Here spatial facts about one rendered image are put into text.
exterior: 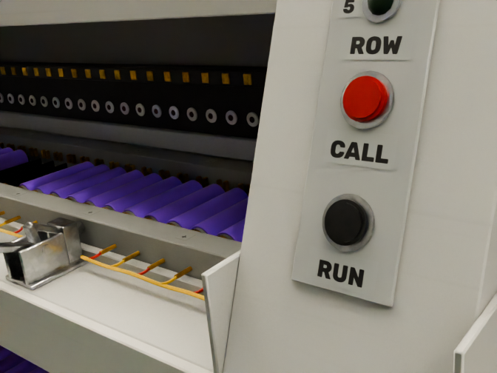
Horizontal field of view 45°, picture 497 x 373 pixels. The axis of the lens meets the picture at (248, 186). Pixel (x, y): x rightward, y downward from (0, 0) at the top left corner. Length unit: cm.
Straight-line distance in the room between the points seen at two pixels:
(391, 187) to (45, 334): 22
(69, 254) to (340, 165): 21
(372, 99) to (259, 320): 9
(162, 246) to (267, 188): 11
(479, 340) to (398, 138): 7
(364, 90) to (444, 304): 7
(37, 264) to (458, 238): 24
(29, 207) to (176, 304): 16
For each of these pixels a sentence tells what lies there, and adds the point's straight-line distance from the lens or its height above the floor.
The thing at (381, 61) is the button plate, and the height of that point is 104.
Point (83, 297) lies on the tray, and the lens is 34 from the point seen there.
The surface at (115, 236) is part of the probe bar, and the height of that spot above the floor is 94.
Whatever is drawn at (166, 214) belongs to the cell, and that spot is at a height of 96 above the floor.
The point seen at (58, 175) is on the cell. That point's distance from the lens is 51.
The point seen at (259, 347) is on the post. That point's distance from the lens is 24.
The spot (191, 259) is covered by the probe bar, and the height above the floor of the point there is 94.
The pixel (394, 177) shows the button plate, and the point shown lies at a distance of 21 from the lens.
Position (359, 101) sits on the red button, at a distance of 21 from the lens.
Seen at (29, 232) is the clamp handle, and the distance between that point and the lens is 37.
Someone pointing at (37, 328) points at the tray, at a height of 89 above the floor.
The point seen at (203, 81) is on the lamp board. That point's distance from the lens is 47.
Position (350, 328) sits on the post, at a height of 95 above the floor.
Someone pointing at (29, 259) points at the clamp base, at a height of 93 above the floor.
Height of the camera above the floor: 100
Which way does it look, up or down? 2 degrees down
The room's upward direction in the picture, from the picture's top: 8 degrees clockwise
